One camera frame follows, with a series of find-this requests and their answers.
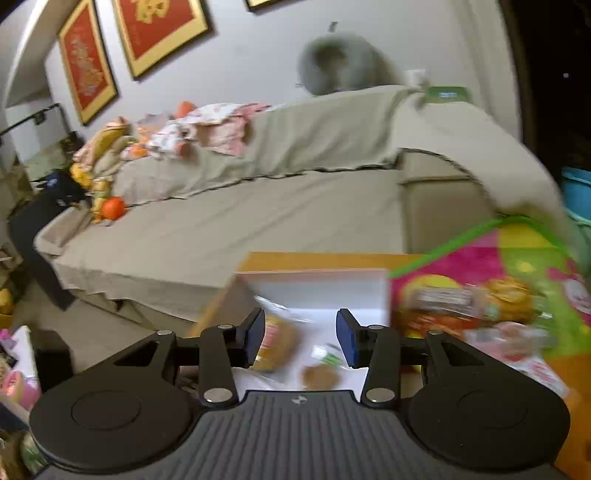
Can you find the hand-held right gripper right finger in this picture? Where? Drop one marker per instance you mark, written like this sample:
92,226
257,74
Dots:
345,337

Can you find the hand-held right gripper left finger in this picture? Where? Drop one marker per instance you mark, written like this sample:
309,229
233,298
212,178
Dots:
256,336

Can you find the round bread packet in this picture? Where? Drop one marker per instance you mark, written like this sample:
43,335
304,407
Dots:
279,341

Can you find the cardboard box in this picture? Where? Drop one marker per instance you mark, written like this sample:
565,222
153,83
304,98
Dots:
323,295

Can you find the brown round cookie packet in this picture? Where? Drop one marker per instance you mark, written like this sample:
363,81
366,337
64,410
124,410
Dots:
319,377

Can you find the clear snack packet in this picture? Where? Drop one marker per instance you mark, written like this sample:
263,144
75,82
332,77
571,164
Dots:
443,300

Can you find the beige covered sofa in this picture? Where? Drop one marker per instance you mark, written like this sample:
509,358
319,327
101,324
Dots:
258,203

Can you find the colourful cartoon play mat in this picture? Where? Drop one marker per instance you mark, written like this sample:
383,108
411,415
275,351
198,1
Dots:
508,332

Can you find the wrapped bread packet green print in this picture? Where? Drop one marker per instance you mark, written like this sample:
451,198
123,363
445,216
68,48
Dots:
510,297

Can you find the orange ball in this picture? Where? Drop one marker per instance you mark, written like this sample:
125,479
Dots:
113,207

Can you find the pink floral clothes pile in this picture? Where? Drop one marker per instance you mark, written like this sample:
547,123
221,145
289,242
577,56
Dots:
207,127

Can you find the black cloth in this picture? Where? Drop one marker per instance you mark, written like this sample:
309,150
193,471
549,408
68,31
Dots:
39,251

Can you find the yellow plush toy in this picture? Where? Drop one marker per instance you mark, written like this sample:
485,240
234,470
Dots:
99,152

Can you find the pink toy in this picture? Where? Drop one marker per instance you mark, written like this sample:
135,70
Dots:
18,387

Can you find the black bag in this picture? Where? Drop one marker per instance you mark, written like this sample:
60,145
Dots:
62,187

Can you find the blue plastic bin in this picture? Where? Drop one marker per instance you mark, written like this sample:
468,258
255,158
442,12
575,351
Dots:
577,196

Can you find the grey cushion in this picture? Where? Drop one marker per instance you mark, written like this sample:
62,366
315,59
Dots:
341,62

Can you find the red framed picture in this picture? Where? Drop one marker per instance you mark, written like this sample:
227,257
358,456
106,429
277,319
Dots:
87,60
159,30

